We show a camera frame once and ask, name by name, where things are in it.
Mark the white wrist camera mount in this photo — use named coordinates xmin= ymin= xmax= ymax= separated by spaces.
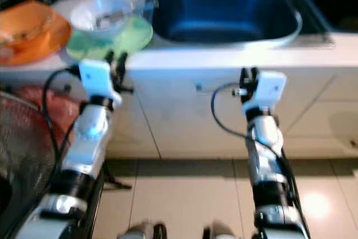
xmin=78 ymin=59 xmax=123 ymax=108
xmin=249 ymin=71 xmax=287 ymax=111

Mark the metal spoon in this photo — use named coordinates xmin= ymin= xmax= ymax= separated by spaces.
xmin=95 ymin=1 xmax=160 ymax=30

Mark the metal cabinet handle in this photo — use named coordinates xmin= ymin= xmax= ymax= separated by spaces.
xmin=196 ymin=82 xmax=244 ymax=93

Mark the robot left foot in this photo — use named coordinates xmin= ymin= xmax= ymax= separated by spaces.
xmin=122 ymin=222 xmax=167 ymax=239

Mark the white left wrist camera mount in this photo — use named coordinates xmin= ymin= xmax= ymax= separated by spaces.
xmin=78 ymin=59 xmax=123 ymax=108

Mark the orange plate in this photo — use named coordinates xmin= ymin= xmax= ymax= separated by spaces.
xmin=0 ymin=18 xmax=72 ymax=66

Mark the red plastic bag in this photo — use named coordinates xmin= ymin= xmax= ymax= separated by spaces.
xmin=11 ymin=85 xmax=84 ymax=139

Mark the orange bowl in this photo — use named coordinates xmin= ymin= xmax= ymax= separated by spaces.
xmin=0 ymin=0 xmax=58 ymax=46

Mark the light green plate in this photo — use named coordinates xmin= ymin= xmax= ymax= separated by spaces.
xmin=65 ymin=16 xmax=153 ymax=62

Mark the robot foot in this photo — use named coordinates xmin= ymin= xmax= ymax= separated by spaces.
xmin=122 ymin=222 xmax=167 ymax=239
xmin=201 ymin=222 xmax=244 ymax=239

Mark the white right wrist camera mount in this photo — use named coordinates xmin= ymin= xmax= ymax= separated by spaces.
xmin=249 ymin=71 xmax=287 ymax=111

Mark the stainless steel sink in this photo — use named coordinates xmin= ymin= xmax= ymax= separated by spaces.
xmin=137 ymin=0 xmax=333 ymax=48

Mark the white bowl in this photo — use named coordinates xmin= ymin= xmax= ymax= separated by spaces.
xmin=70 ymin=0 xmax=135 ymax=39

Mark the metal grille fan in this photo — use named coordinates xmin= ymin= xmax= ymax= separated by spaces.
xmin=0 ymin=92 xmax=68 ymax=239

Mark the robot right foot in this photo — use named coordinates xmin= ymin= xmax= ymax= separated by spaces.
xmin=201 ymin=222 xmax=244 ymax=239

